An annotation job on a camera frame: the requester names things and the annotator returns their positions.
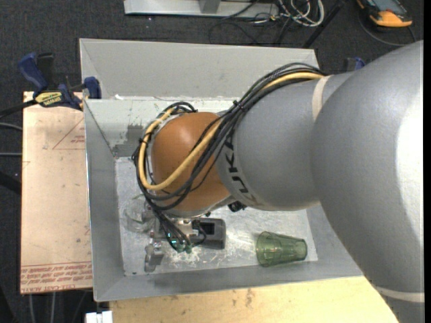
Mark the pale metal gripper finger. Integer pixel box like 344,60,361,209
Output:
141,209,160,236
143,241,166,273

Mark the clear glass thing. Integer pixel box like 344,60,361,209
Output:
123,194,156,235

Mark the grey metal bin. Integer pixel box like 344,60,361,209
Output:
79,38,365,303

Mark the green clear glass cup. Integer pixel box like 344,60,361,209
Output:
255,230,308,268

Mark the brown cardboard board, red print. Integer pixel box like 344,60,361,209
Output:
19,90,94,295

